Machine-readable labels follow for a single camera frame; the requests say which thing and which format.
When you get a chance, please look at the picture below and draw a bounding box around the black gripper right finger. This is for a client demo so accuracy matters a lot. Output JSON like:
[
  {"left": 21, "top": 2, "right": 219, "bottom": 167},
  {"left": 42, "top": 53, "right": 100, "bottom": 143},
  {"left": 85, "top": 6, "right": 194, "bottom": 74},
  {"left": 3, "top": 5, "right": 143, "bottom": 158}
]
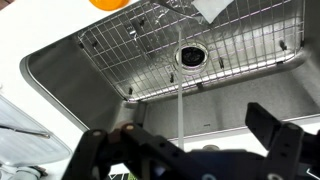
[{"left": 244, "top": 102, "right": 320, "bottom": 180}]

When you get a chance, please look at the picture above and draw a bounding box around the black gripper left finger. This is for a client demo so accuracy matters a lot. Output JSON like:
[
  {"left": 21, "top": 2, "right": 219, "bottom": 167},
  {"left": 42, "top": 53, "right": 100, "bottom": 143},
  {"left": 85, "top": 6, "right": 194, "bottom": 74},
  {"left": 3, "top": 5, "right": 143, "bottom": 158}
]
[{"left": 61, "top": 122, "right": 208, "bottom": 180}]

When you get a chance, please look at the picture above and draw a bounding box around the small orange plastic bowl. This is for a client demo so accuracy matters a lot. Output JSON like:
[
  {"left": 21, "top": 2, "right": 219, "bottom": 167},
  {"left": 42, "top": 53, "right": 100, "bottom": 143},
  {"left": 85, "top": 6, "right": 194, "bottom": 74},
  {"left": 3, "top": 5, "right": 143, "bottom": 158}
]
[{"left": 88, "top": 0, "right": 131, "bottom": 12}]

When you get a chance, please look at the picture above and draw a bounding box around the stainless steel sink basin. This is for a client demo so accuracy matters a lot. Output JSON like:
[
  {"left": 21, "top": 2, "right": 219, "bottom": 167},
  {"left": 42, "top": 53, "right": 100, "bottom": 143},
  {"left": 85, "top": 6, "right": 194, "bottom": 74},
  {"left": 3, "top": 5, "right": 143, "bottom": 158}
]
[{"left": 19, "top": 0, "right": 320, "bottom": 141}]

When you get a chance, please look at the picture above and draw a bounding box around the round sink drain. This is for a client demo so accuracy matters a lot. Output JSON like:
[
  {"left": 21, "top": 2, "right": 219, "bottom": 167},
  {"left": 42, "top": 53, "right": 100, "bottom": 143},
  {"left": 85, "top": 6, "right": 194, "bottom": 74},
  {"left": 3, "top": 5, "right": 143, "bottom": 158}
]
[{"left": 173, "top": 43, "right": 210, "bottom": 73}]

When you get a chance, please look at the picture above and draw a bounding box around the wire sink grid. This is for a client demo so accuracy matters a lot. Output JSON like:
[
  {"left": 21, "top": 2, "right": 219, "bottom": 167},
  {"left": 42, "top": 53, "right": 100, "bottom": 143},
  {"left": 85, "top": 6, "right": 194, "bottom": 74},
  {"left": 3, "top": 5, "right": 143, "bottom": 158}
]
[{"left": 77, "top": 0, "right": 306, "bottom": 103}]

